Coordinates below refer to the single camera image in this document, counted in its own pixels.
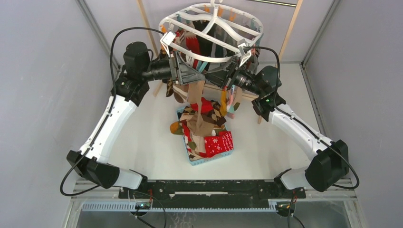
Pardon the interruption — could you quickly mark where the white slotted cable duct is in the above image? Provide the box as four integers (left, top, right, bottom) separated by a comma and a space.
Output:
81, 201, 277, 212

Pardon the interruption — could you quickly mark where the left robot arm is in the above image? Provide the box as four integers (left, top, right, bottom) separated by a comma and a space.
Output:
67, 42, 205, 198

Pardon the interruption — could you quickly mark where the wooden hanger rack frame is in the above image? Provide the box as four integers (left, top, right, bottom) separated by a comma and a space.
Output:
135, 0, 304, 124

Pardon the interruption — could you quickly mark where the brown argyle sock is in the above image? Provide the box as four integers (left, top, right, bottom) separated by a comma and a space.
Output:
165, 78, 174, 97
211, 100, 226, 127

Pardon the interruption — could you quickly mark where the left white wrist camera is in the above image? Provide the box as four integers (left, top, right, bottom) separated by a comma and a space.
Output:
160, 31, 176, 57

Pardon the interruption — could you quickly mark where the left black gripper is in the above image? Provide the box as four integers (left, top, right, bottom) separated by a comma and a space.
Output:
141, 51, 205, 86

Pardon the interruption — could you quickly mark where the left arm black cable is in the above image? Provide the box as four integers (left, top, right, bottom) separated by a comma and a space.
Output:
59, 27, 164, 197

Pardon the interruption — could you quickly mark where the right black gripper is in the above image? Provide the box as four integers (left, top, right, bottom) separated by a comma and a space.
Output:
202, 56, 263, 97

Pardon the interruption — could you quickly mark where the orange sock toe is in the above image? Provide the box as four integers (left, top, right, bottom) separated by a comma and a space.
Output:
170, 121, 184, 135

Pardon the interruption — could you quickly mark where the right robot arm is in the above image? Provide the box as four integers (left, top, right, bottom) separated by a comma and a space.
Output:
204, 63, 351, 198

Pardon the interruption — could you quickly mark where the pink hanging sock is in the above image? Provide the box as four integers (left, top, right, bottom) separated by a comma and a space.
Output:
226, 85, 236, 119

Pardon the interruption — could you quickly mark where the light blue plastic basket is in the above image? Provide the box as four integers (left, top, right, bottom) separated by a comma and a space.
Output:
176, 107, 236, 166

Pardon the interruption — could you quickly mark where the white round clip hanger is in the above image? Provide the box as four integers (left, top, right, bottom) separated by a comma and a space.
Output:
159, 11, 261, 63

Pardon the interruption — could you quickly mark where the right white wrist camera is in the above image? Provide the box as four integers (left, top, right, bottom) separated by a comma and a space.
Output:
238, 39, 252, 67

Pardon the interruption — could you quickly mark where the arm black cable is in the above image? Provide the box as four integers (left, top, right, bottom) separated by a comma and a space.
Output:
59, 27, 164, 197
249, 46, 360, 190

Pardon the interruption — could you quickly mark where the red sock in basket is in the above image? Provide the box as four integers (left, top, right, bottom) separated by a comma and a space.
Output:
191, 97, 213, 114

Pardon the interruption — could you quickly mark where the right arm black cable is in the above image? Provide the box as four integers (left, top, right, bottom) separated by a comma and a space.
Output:
249, 46, 360, 190

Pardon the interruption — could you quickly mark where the mustard yellow hanging sock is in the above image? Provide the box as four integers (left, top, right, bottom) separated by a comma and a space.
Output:
220, 90, 227, 116

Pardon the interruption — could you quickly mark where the long red sock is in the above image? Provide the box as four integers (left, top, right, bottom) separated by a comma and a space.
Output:
185, 36, 201, 55

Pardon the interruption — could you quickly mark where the tan brown ribbed sock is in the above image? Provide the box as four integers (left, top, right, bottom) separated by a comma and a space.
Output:
187, 80, 215, 137

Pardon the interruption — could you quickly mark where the brown striped sock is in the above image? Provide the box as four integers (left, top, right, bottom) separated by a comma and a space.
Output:
173, 84, 189, 104

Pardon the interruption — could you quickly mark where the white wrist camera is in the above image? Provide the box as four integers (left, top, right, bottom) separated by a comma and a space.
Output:
160, 31, 176, 57
238, 39, 252, 67

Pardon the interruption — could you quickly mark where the red snowflake sock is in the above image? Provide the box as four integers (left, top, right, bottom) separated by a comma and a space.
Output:
204, 131, 234, 157

